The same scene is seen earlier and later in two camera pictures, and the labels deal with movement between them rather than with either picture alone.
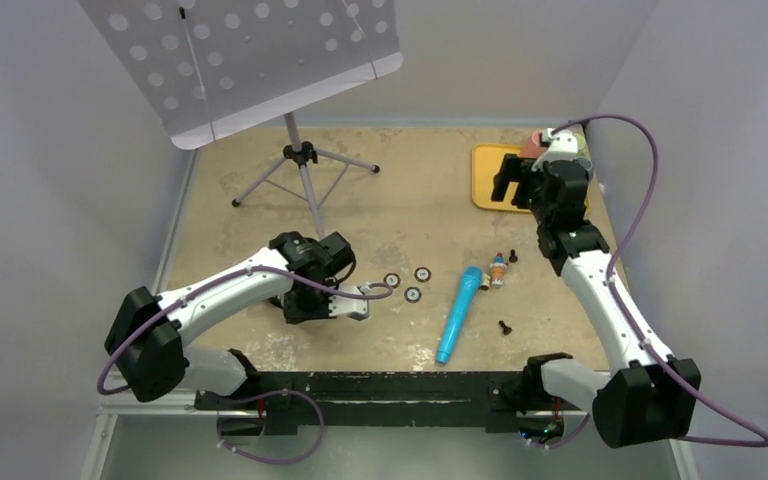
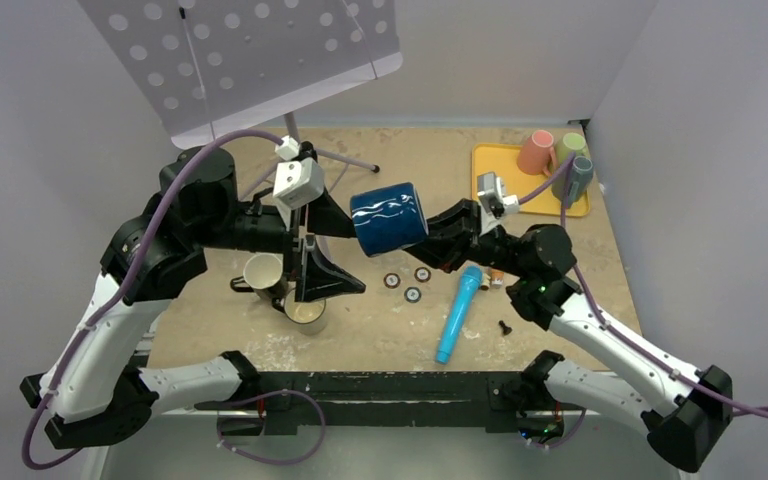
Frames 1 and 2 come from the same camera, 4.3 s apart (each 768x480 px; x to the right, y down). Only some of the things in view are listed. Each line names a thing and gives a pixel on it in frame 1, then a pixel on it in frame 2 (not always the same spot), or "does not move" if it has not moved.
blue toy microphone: (470, 279) does not move
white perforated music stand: (209, 68) does not move
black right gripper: (519, 170) to (454, 236)
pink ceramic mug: (531, 147) does not move
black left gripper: (294, 315) to (316, 276)
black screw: (506, 330) does not move
